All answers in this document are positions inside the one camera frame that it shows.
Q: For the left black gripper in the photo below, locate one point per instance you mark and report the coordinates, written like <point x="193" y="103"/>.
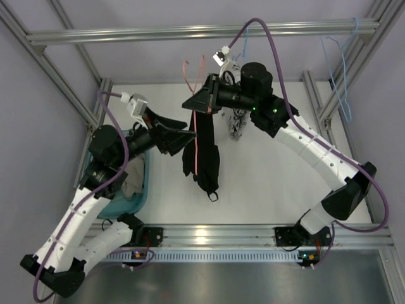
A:
<point x="158" y="134"/>

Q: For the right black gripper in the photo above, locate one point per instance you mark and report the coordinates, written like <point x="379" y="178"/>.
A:
<point x="213" y="94"/>

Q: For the black trousers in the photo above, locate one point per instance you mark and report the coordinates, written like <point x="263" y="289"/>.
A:
<point x="201" y="157"/>

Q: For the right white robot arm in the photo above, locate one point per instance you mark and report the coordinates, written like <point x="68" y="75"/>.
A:
<point x="252" y="91"/>

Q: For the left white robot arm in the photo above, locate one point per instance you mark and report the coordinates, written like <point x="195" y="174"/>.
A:
<point x="63" y="262"/>

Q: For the white black patterned garment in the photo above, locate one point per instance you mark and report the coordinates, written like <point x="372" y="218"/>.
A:
<point x="236" y="119"/>

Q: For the beige cloth in basket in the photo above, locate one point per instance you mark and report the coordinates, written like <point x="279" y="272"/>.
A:
<point x="134" y="181"/>

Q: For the teal plastic basket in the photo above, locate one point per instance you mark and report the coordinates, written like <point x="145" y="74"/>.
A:
<point x="133" y="202"/>

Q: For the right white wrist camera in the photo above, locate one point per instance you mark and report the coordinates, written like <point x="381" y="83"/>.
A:
<point x="223" y="58"/>

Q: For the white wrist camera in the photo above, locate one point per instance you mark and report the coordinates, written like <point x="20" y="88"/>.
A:
<point x="136" y="104"/>
<point x="223" y="58"/>

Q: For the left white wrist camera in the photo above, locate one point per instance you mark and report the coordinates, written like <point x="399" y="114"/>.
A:
<point x="136" y="104"/>

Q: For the middle blue wire hanger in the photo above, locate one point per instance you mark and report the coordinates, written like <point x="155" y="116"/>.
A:
<point x="242" y="56"/>

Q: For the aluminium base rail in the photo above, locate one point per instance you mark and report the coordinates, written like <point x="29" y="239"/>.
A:
<point x="257" y="236"/>

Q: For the white slotted cable duct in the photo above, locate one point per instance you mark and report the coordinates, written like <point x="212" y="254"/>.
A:
<point x="159" y="255"/>

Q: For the aluminium hanging rail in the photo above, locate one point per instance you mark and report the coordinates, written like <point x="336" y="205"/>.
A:
<point x="191" y="32"/>

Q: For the left aluminium frame posts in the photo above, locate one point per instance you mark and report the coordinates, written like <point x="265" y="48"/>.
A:
<point x="10" y="19"/>

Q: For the aluminium frame posts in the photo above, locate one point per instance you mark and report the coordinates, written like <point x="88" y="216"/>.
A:
<point x="10" y="19"/>
<point x="364" y="115"/>

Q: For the right aluminium frame posts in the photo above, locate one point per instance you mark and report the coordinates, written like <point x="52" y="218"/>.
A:
<point x="364" y="115"/>

